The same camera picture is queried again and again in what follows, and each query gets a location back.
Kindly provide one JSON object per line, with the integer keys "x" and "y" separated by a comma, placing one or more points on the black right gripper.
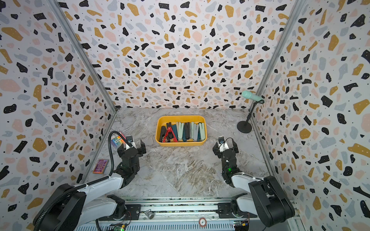
{"x": 218, "y": 151}

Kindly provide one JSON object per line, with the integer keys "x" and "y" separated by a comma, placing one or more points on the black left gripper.
{"x": 142, "y": 150}

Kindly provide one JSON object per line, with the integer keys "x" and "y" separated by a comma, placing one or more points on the red pruning pliers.
{"x": 169, "y": 135}

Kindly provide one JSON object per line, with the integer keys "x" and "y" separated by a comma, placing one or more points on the yellow plastic storage box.
{"x": 184, "y": 119}

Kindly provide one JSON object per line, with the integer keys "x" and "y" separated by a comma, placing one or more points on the teal pliers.
{"x": 174, "y": 128}
{"x": 184, "y": 135}

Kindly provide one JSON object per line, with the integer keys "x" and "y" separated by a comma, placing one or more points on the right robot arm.
{"x": 263, "y": 197}

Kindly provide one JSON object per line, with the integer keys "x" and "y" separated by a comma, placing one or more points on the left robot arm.
{"x": 72, "y": 206}

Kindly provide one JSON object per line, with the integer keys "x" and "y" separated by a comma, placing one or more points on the small pink card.
{"x": 100, "y": 166}

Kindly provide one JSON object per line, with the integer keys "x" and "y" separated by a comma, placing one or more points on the black microphone stand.
{"x": 245, "y": 126}

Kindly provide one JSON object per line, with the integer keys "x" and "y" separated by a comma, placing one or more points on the coloured marker pack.
{"x": 116, "y": 141}

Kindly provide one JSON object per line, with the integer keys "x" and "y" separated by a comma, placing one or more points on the silver round knob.
{"x": 149, "y": 213}

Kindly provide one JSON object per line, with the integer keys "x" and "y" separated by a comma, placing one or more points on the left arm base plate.
{"x": 127, "y": 213}

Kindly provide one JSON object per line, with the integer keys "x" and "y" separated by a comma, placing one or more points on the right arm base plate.
{"x": 231, "y": 210}

